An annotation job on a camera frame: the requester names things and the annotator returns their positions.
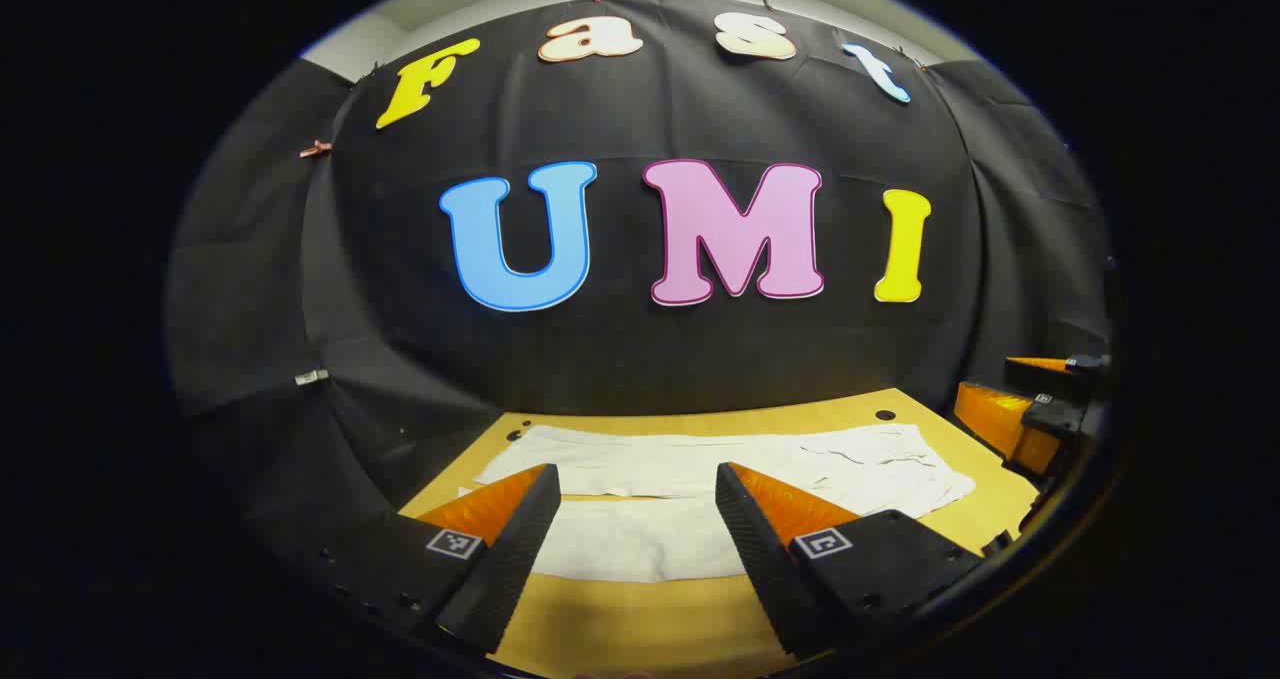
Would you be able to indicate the black backdrop cloth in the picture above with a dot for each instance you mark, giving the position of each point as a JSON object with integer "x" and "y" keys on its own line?
{"x": 620, "y": 359}

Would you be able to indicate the white jeans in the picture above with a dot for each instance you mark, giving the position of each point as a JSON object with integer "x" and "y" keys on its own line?
{"x": 640, "y": 539}

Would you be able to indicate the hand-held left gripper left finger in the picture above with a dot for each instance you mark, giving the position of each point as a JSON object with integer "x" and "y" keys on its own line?
{"x": 520, "y": 549}

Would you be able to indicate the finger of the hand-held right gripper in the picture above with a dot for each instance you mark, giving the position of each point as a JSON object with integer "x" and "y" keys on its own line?
{"x": 1060, "y": 371}
{"x": 1000, "y": 419}

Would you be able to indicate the copper clip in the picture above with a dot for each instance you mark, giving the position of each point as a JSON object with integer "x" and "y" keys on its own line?
{"x": 316, "y": 148}

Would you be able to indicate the silver clip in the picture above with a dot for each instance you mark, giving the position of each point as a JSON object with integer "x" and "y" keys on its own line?
{"x": 311, "y": 377}

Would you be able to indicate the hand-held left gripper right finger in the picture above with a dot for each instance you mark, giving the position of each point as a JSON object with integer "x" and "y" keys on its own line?
{"x": 755, "y": 549}

